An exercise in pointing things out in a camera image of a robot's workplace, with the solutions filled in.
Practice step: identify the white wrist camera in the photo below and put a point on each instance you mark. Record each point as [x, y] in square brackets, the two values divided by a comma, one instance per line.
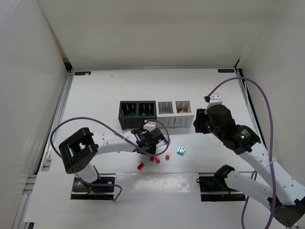
[149, 125]
[213, 99]

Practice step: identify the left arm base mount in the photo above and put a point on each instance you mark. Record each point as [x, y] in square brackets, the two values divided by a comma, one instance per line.
[81, 191]

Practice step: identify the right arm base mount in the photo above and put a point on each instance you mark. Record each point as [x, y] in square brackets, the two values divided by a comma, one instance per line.
[214, 189]

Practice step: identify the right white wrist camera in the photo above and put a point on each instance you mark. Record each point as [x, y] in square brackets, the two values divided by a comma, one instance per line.
[213, 99]

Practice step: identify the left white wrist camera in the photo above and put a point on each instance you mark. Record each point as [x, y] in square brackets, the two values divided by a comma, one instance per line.
[149, 125]

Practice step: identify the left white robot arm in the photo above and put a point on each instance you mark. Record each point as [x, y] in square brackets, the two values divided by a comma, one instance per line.
[79, 149]

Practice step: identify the red sloped lego piece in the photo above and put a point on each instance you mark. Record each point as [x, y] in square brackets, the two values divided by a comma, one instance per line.
[157, 160]

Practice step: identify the red lego brick front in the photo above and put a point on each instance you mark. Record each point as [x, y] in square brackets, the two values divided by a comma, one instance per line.
[140, 166]

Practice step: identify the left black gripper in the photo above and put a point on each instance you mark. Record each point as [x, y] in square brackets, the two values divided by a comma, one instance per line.
[153, 137]

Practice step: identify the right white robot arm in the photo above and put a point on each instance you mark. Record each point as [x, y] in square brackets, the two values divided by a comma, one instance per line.
[288, 194]

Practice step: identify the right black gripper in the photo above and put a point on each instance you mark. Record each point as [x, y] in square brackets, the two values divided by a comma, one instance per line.
[198, 121]

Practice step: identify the white double bin container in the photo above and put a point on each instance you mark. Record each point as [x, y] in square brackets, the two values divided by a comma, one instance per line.
[167, 114]

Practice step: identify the black double bin container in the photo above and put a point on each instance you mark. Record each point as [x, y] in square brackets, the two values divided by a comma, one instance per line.
[138, 107]

